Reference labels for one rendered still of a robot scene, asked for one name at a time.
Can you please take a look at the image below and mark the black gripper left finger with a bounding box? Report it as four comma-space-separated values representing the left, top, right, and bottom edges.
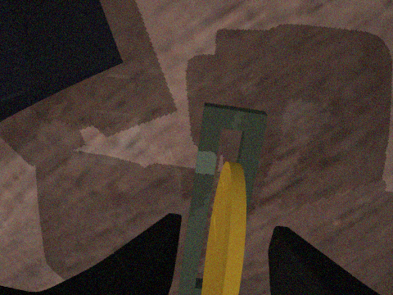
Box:
0, 213, 181, 295

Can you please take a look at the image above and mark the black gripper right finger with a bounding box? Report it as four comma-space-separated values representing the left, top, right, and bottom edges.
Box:
269, 226, 380, 295

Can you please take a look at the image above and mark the gold coin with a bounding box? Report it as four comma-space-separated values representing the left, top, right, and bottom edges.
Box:
202, 161, 246, 295

